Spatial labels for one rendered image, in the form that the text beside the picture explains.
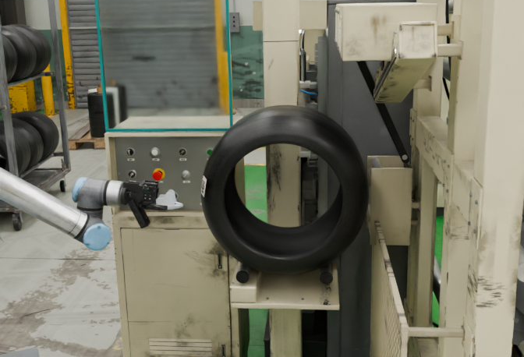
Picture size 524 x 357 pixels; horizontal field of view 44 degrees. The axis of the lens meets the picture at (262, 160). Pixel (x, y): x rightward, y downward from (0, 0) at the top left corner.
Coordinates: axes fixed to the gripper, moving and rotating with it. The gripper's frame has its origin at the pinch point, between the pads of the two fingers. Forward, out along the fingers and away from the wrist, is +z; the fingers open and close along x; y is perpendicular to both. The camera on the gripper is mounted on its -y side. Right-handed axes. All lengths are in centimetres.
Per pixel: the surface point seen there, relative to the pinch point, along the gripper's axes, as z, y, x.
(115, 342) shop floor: -49, -118, 100
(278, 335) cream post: 39, -59, 26
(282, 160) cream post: 33.2, 14.1, 26.1
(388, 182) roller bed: 73, 13, 19
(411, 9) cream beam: 64, 74, -36
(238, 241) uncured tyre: 22.5, -5.1, -11.8
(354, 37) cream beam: 50, 65, -36
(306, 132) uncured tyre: 40, 34, -11
